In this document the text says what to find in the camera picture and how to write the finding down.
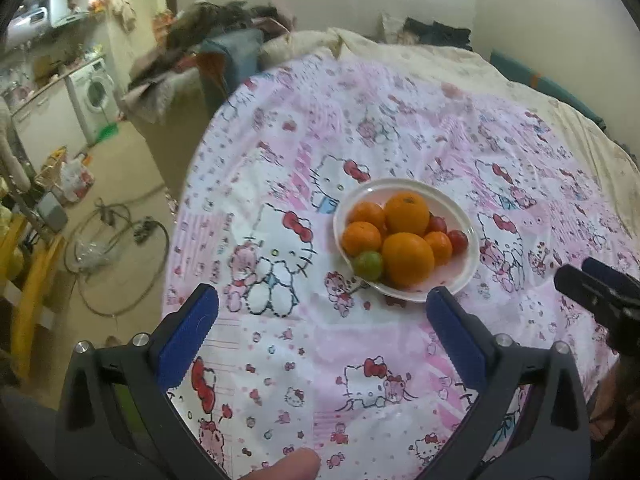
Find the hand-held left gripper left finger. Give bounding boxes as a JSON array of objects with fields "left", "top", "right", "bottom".
[{"left": 54, "top": 283, "right": 221, "bottom": 480}]

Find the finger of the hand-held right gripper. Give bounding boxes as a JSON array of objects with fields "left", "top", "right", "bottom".
[
  {"left": 553, "top": 264, "right": 640, "bottom": 348},
  {"left": 581, "top": 257, "right": 640, "bottom": 303}
]

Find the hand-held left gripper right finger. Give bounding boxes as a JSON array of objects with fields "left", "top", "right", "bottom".
[{"left": 426, "top": 287, "right": 592, "bottom": 480}]

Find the pink white-rimmed plate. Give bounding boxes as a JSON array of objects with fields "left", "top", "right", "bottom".
[{"left": 332, "top": 178, "right": 478, "bottom": 302}]

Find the small orange mandarin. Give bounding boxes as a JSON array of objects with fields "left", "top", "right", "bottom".
[
  {"left": 348, "top": 201, "right": 387, "bottom": 228},
  {"left": 382, "top": 232, "right": 435, "bottom": 289},
  {"left": 342, "top": 222, "right": 383, "bottom": 257},
  {"left": 424, "top": 231, "right": 453, "bottom": 267}
]

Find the green grape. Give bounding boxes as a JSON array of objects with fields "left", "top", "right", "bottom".
[{"left": 353, "top": 251, "right": 384, "bottom": 280}]

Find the person's left hand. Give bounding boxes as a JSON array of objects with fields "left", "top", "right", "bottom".
[{"left": 244, "top": 448, "right": 321, "bottom": 480}]

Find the power strip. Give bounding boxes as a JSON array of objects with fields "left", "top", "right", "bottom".
[{"left": 132, "top": 217, "right": 157, "bottom": 243}]

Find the person's leg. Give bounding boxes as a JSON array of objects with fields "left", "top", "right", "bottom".
[{"left": 590, "top": 357, "right": 628, "bottom": 442}]

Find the clear plastic bag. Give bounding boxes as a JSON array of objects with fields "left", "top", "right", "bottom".
[{"left": 74, "top": 237, "right": 118, "bottom": 276}]

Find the large orange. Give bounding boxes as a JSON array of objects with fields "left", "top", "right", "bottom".
[{"left": 384, "top": 192, "right": 431, "bottom": 235}]

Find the yellow chair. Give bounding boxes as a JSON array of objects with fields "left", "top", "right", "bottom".
[{"left": 0, "top": 210, "right": 66, "bottom": 381}]

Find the grey box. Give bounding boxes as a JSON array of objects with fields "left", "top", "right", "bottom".
[{"left": 37, "top": 192, "right": 68, "bottom": 233}]

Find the red and white plastic bag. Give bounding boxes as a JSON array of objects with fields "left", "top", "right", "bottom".
[{"left": 60, "top": 156, "right": 96, "bottom": 203}]

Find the teal mat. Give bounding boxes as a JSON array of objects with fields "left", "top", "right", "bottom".
[{"left": 490, "top": 49, "right": 608, "bottom": 131}]

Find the pink cartoon cat printed blanket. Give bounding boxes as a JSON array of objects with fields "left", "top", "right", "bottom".
[{"left": 162, "top": 52, "right": 640, "bottom": 480}]

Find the white washing machine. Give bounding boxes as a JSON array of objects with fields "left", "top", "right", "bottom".
[{"left": 65, "top": 57, "right": 121, "bottom": 145}]

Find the kitchen counter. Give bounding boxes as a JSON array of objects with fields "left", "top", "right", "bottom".
[{"left": 7, "top": 52, "right": 108, "bottom": 161}]

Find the blue cloth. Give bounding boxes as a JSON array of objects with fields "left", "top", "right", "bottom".
[{"left": 197, "top": 29, "right": 265, "bottom": 111}]

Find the dark pillow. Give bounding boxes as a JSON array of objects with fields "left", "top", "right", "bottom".
[{"left": 402, "top": 17, "right": 473, "bottom": 51}]

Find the pile of clothes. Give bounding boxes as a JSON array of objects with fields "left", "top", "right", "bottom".
[{"left": 117, "top": 0, "right": 296, "bottom": 123}]

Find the white water heater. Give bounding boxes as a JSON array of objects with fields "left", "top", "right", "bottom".
[{"left": 46, "top": 0, "right": 71, "bottom": 26}]

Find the coiled hose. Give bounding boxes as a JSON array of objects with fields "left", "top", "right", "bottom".
[{"left": 64, "top": 197, "right": 172, "bottom": 318}]

